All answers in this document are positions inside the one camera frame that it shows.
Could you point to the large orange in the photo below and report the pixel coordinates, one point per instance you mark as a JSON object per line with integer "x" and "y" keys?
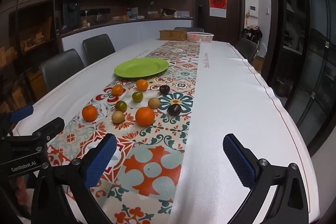
{"x": 145, "y": 116}
{"x": 89, "y": 113}

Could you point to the tan round fruit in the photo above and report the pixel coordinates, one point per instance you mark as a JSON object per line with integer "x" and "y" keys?
{"x": 118, "y": 117}
{"x": 153, "y": 103}

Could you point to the green tangerine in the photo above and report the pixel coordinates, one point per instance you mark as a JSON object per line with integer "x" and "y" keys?
{"x": 137, "y": 97}
{"x": 121, "y": 106}

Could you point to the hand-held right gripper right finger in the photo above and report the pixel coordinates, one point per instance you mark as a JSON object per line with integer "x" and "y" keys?
{"x": 240, "y": 161}

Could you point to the dark brown door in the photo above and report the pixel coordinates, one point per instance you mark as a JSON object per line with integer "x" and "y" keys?
{"x": 233, "y": 3}

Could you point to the black water dispenser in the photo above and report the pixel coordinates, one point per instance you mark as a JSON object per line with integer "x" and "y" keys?
{"x": 71, "y": 15}

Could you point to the black bag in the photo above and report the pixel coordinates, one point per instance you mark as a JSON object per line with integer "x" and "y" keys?
{"x": 168, "y": 12}

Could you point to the yellow hanging tassel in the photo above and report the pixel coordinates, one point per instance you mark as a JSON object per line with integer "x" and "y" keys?
{"x": 246, "y": 18}

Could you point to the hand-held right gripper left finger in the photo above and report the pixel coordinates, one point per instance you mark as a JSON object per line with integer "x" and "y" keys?
{"x": 101, "y": 161}

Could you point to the woven wicker box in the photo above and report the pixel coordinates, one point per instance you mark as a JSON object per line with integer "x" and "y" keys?
{"x": 172, "y": 35}

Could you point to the black wall power strip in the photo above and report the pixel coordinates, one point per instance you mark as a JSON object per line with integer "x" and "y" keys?
{"x": 95, "y": 12}

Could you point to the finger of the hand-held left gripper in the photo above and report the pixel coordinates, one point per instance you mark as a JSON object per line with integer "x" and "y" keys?
{"x": 22, "y": 112}
{"x": 50, "y": 126}

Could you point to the glass kettle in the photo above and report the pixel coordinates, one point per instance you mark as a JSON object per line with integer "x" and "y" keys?
{"x": 99, "y": 16}

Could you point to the glass display cabinet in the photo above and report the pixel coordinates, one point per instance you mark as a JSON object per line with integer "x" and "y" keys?
{"x": 29, "y": 29}

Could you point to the pile of bags and clothes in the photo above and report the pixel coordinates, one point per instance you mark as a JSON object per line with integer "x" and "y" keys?
{"x": 252, "y": 33}

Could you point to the white counter cabinet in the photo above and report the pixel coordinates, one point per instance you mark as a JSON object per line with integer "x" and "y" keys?
{"x": 131, "y": 32}

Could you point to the white plastic basket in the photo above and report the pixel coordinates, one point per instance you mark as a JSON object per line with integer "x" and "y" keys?
{"x": 200, "y": 37}

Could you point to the white desk lamp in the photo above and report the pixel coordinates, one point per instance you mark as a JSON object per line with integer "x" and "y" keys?
{"x": 151, "y": 6}

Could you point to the small orange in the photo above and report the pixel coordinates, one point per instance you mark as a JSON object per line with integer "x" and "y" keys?
{"x": 142, "y": 85}
{"x": 117, "y": 90}

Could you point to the grey dining chair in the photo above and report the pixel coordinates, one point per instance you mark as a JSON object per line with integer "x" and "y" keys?
{"x": 245, "y": 48}
{"x": 189, "y": 29}
{"x": 98, "y": 47}
{"x": 61, "y": 66}

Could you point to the dark purple plum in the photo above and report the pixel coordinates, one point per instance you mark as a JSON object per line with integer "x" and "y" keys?
{"x": 174, "y": 109}
{"x": 164, "y": 89}

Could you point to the white wall intercom panel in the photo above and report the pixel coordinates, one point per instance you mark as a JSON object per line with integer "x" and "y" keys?
{"x": 253, "y": 10}

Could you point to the red and white door poster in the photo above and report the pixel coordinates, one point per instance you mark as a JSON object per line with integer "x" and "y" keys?
{"x": 218, "y": 1}

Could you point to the green plate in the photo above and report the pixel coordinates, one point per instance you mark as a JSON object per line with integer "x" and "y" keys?
{"x": 141, "y": 67}

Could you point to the white floral patterned tablecloth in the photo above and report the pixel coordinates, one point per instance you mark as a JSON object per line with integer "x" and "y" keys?
{"x": 236, "y": 95}

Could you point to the sliding glass door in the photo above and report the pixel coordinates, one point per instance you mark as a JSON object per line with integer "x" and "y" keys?
{"x": 309, "y": 43}

